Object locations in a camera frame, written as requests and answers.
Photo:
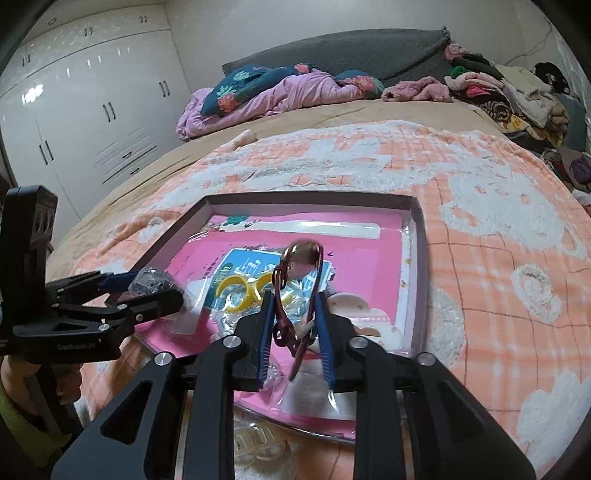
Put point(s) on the pink paper box liner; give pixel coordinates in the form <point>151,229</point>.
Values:
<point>365,253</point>

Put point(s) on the person's left hand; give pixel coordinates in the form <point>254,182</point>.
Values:
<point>15,372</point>

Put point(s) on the white wardrobe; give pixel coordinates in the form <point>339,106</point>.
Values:
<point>90,97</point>

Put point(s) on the pink fluffy garment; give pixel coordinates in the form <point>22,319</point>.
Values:
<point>425,89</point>

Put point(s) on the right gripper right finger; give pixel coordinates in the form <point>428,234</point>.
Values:
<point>412,414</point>

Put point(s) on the grey shallow cardboard box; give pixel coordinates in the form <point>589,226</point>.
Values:
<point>413,297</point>

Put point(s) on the tan bed sheet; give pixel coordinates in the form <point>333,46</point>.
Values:
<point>124,199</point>

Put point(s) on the white packet in box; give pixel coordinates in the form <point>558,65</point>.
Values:
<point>309,395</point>

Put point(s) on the grey headboard cover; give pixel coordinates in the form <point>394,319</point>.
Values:
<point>391,55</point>

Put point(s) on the red strap wristwatch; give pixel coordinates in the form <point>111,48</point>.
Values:
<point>295,332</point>

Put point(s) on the orange plaid cloud blanket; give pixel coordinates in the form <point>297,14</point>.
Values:
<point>509,254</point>

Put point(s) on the purple floral quilt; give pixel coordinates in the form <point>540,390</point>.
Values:
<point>253,91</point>

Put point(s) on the pink white hair clip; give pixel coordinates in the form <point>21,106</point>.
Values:
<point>373,323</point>

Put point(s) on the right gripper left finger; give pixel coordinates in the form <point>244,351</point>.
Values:
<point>176,414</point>

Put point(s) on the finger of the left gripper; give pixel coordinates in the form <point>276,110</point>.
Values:
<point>117,281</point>
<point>134,310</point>

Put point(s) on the black beaded item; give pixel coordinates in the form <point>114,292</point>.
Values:
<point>150,280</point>

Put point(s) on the pile of clothes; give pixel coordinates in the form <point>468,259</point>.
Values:
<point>534,108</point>

